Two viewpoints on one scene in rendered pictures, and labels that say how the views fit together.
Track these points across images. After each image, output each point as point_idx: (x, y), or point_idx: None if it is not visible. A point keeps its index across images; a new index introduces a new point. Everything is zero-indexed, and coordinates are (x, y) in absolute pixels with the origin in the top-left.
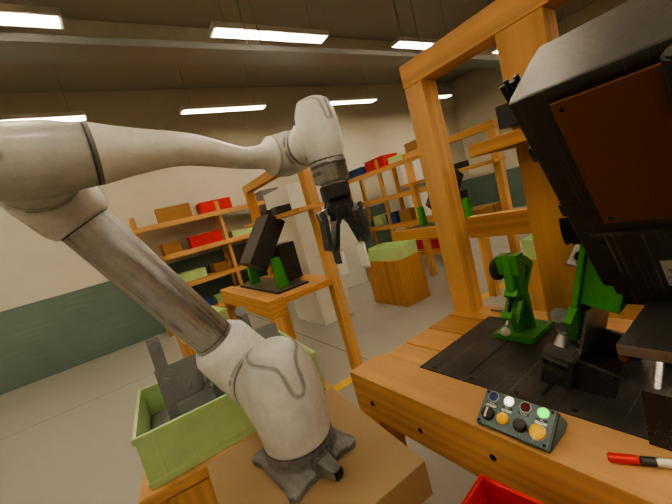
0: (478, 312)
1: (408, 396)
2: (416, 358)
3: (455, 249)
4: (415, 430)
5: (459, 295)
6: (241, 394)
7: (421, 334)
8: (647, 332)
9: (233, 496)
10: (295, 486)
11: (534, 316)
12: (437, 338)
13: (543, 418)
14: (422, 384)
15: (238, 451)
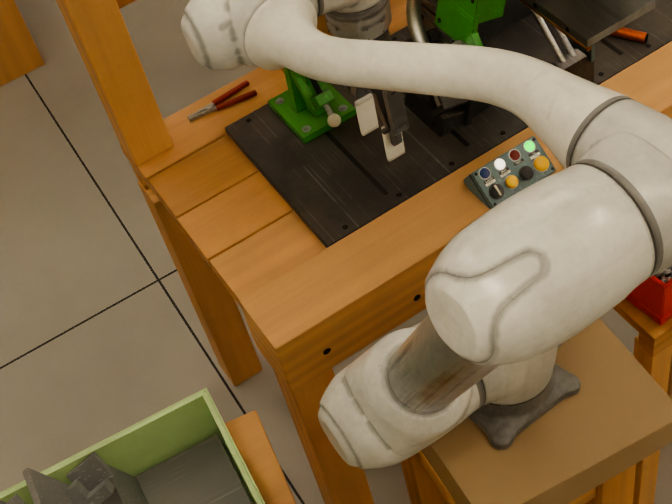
0: (179, 138)
1: (402, 269)
2: (282, 251)
3: (127, 47)
4: (408, 305)
5: (145, 130)
6: (516, 364)
7: (196, 231)
8: (578, 18)
9: (555, 463)
10: (567, 379)
11: (259, 86)
12: (232, 212)
13: (533, 150)
14: (381, 249)
15: (473, 477)
